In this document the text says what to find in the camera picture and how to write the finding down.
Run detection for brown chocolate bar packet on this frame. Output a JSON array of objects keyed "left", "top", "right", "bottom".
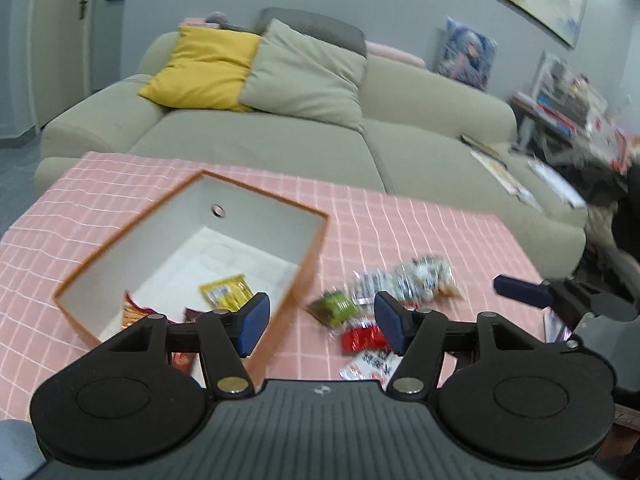
[{"left": 183, "top": 308, "right": 203, "bottom": 323}]

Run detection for yellow snack packet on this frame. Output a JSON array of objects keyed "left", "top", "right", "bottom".
[{"left": 198, "top": 274, "right": 254, "bottom": 312}]

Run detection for white spicy strip packet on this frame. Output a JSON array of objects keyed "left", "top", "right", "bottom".
[{"left": 340, "top": 350, "right": 402, "bottom": 389}]

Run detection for dark red snack packet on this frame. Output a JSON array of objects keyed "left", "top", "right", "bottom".
[{"left": 122, "top": 292, "right": 196, "bottom": 375}]

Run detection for pink checked tablecloth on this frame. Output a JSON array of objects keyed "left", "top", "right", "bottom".
[{"left": 1, "top": 153, "right": 544, "bottom": 419}]

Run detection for red snack bag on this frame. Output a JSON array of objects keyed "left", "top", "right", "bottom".
[{"left": 341, "top": 324, "right": 390, "bottom": 353}]

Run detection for clear white candy bag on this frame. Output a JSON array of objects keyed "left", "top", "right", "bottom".
[{"left": 349, "top": 269, "right": 400, "bottom": 306}]

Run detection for green nut snack packet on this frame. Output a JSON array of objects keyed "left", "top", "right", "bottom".
[{"left": 306, "top": 290, "right": 360, "bottom": 328}]

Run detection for orange cardboard box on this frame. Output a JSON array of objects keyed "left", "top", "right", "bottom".
[{"left": 52, "top": 169, "right": 331, "bottom": 394}]

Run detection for magazines on sofa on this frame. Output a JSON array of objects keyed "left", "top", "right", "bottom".
[{"left": 459, "top": 134, "right": 587, "bottom": 212}]

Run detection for cluttered side shelf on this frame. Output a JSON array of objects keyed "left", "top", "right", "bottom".
[{"left": 510, "top": 51, "right": 634, "bottom": 174}]

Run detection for beige sofa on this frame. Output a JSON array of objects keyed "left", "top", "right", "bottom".
[{"left": 34, "top": 32, "right": 587, "bottom": 278}]

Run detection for blue patterned cushion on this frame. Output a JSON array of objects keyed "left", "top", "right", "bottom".
[{"left": 436, "top": 18, "right": 498, "bottom": 91}]

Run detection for yellow cushion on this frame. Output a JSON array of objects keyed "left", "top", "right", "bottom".
[{"left": 138, "top": 26, "right": 262, "bottom": 113}]

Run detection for beige cushion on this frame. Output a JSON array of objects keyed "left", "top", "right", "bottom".
[{"left": 239, "top": 20, "right": 368, "bottom": 131}]

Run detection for grey cushion behind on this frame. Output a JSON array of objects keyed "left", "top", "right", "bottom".
[{"left": 254, "top": 6, "right": 367, "bottom": 56}]

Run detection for door with handle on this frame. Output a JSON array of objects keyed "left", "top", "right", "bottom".
[{"left": 29, "top": 0, "right": 92, "bottom": 128}]

